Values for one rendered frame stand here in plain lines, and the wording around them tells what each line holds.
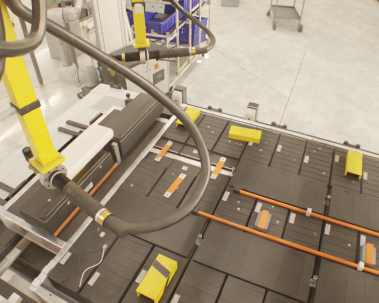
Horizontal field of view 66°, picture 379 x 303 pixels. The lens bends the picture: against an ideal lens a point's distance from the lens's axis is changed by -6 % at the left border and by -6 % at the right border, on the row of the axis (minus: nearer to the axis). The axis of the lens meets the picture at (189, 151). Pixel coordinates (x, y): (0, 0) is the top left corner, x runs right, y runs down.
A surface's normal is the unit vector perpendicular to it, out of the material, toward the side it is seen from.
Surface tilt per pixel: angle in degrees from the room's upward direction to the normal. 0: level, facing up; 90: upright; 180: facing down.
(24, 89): 90
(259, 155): 0
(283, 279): 0
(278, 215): 0
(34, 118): 90
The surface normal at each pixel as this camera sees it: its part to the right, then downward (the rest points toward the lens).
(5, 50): 0.88, 0.43
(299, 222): 0.00, -0.75
